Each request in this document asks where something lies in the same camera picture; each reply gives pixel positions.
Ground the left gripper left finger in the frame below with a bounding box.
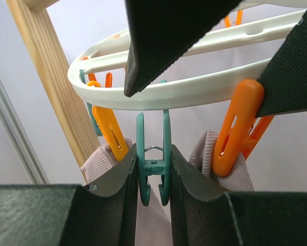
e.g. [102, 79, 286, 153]
[0, 146, 138, 245]

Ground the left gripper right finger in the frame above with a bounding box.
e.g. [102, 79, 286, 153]
[170, 146, 307, 245]

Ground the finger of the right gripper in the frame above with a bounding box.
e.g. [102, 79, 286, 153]
[256, 10, 307, 117]
[124, 0, 240, 97]

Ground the pink sock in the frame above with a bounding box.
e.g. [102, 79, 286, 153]
[80, 130, 254, 245]

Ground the white round clip hanger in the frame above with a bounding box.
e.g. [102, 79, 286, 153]
[67, 1, 307, 111]

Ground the teal clothes clip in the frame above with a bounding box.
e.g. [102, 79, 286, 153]
[135, 79, 172, 207]

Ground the orange clothes clip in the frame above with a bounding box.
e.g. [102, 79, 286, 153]
[211, 79, 274, 177]

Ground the orange clip left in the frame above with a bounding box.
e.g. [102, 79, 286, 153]
[86, 80, 130, 162]

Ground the wooden drying rack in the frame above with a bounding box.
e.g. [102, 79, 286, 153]
[7, 1, 99, 167]

